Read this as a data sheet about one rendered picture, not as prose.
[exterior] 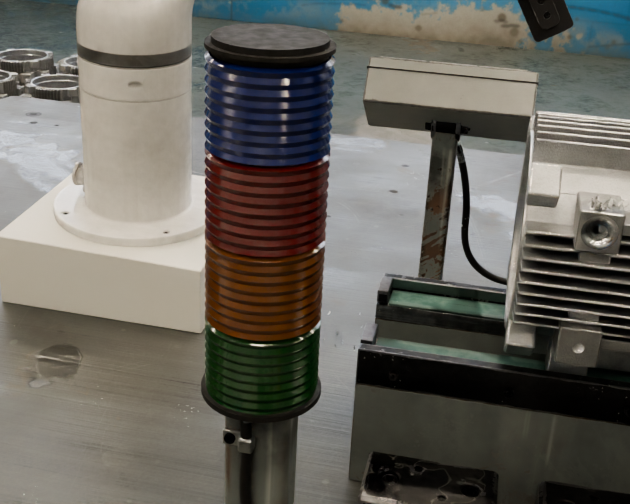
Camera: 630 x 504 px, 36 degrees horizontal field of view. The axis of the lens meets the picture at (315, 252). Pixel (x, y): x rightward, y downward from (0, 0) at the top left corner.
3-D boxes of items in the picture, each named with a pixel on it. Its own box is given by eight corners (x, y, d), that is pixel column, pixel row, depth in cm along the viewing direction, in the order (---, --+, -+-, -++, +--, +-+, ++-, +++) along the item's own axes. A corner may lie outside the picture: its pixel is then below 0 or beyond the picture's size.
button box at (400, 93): (528, 143, 101) (534, 96, 102) (534, 118, 94) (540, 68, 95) (367, 126, 104) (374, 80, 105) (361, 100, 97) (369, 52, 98)
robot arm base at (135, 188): (21, 228, 105) (6, 63, 97) (102, 166, 121) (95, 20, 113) (183, 260, 101) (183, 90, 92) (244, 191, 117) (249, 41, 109)
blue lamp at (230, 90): (341, 135, 48) (346, 45, 46) (316, 175, 43) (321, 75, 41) (225, 122, 49) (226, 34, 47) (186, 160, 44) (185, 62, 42)
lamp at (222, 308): (331, 296, 52) (336, 218, 50) (307, 351, 46) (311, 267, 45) (224, 281, 53) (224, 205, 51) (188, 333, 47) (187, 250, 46)
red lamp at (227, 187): (336, 218, 50) (341, 135, 48) (311, 267, 45) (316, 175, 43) (224, 205, 51) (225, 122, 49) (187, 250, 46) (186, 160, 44)
